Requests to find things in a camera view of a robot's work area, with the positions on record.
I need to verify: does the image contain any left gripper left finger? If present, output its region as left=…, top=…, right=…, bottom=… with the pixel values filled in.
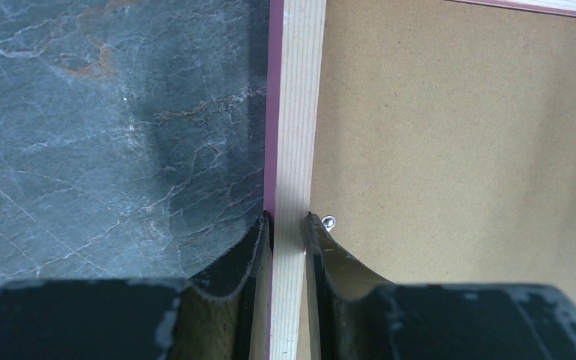
left=0, top=214, right=270, bottom=359

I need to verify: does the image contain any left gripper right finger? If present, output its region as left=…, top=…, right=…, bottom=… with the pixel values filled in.
left=304, top=213, right=576, bottom=359

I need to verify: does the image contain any brown cardboard backing board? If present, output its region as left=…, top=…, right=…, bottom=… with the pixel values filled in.
left=295, top=0, right=576, bottom=360

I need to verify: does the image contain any wooden picture frame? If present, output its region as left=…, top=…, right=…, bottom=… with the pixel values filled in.
left=264, top=1, right=576, bottom=359

